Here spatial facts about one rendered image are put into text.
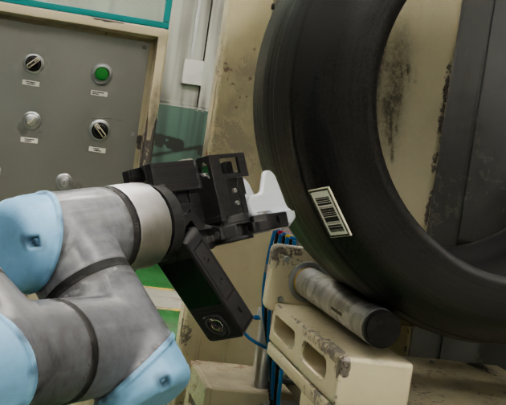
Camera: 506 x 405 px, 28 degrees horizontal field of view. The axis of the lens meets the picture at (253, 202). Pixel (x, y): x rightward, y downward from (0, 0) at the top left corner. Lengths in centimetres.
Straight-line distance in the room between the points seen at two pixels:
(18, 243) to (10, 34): 109
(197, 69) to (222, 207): 949
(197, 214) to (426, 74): 71
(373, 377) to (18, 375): 60
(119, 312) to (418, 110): 89
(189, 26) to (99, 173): 869
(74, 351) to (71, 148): 116
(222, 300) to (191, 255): 5
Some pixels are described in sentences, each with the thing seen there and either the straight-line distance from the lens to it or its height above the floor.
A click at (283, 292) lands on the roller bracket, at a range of 148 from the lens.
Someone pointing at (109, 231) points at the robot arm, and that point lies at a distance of 81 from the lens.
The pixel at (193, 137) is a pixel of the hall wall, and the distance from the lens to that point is 1038.
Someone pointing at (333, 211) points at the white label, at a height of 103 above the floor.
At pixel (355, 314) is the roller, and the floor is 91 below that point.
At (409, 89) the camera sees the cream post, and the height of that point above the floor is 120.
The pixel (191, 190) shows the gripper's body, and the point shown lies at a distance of 92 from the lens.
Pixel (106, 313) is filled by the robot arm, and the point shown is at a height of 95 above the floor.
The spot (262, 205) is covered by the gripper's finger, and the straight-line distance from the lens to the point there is 98.
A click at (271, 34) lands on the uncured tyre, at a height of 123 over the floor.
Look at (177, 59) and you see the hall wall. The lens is 1044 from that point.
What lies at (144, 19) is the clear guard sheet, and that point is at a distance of 182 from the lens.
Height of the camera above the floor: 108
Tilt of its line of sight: 3 degrees down
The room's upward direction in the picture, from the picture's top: 8 degrees clockwise
